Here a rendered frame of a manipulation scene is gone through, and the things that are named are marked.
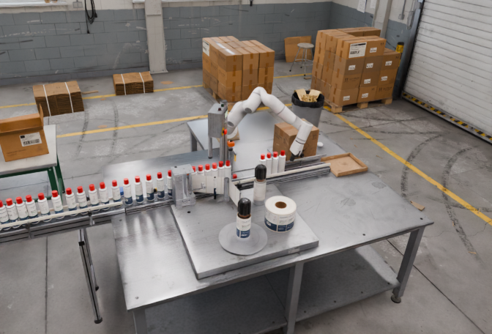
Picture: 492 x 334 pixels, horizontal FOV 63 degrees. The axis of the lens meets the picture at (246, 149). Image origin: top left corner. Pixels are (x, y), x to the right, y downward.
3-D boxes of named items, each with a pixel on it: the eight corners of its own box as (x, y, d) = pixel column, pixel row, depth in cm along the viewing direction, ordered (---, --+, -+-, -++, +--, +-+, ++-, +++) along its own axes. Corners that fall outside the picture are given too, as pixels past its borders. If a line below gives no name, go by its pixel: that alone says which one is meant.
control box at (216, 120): (207, 136, 284) (207, 112, 275) (214, 127, 298) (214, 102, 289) (221, 138, 282) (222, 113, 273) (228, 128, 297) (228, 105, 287)
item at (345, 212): (127, 312, 210) (127, 310, 209) (101, 168, 330) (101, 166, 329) (433, 224, 283) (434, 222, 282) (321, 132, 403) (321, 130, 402)
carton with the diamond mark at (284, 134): (286, 164, 340) (289, 135, 326) (271, 151, 358) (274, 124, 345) (315, 157, 352) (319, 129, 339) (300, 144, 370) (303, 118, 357)
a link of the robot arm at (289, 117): (274, 108, 313) (301, 132, 322) (277, 115, 298) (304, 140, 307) (282, 100, 310) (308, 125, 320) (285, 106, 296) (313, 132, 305)
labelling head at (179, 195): (176, 207, 277) (174, 176, 265) (171, 197, 288) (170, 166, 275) (195, 203, 282) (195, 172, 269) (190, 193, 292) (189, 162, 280)
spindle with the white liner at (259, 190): (255, 206, 282) (258, 170, 267) (250, 199, 289) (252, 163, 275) (266, 203, 285) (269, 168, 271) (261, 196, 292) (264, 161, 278)
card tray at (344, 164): (337, 176, 328) (337, 173, 326) (320, 161, 349) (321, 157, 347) (367, 171, 339) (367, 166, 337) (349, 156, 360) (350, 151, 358)
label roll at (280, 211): (259, 216, 273) (261, 198, 266) (285, 210, 279) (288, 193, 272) (271, 235, 256) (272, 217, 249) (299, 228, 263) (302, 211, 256)
